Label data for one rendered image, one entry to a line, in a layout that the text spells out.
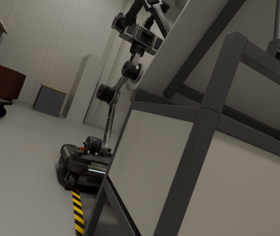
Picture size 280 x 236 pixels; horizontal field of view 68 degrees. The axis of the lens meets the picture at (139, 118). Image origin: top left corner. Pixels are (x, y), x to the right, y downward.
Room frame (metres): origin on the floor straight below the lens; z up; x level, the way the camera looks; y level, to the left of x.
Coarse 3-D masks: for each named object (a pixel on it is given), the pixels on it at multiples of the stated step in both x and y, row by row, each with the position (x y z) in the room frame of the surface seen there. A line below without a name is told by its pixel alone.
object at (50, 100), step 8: (40, 88) 7.10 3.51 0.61; (48, 88) 5.95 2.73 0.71; (40, 96) 5.90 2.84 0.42; (48, 96) 5.98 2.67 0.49; (56, 96) 6.08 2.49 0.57; (64, 96) 6.17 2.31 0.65; (40, 104) 5.93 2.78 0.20; (48, 104) 6.02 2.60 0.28; (56, 104) 6.11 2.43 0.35; (48, 112) 6.05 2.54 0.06; (56, 112) 6.15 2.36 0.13
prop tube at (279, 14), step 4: (276, 4) 0.61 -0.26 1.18; (276, 8) 0.60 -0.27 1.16; (276, 12) 0.60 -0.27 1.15; (276, 16) 0.59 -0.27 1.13; (276, 20) 0.59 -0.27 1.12; (276, 24) 0.58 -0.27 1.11; (276, 28) 0.58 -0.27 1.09; (276, 32) 0.58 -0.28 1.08; (276, 36) 0.57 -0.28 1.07; (276, 52) 0.56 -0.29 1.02
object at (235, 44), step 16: (224, 48) 0.52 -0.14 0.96; (240, 48) 0.50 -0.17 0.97; (256, 48) 0.52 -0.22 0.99; (272, 48) 0.56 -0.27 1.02; (224, 64) 0.50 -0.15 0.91; (256, 64) 0.54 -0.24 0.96; (272, 64) 0.55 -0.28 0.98; (224, 80) 0.50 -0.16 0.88; (272, 80) 0.60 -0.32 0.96; (208, 96) 0.51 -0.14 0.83; (224, 96) 0.51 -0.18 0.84
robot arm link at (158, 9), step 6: (144, 0) 1.25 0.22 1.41; (144, 6) 1.28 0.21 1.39; (150, 6) 1.26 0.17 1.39; (156, 6) 1.26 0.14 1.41; (150, 12) 1.30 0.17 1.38; (156, 12) 1.26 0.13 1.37; (162, 12) 1.27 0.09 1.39; (156, 18) 1.28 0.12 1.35; (162, 18) 1.26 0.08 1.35; (162, 24) 1.26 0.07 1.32; (168, 24) 1.27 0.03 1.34; (162, 30) 1.28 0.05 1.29; (168, 30) 1.26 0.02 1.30
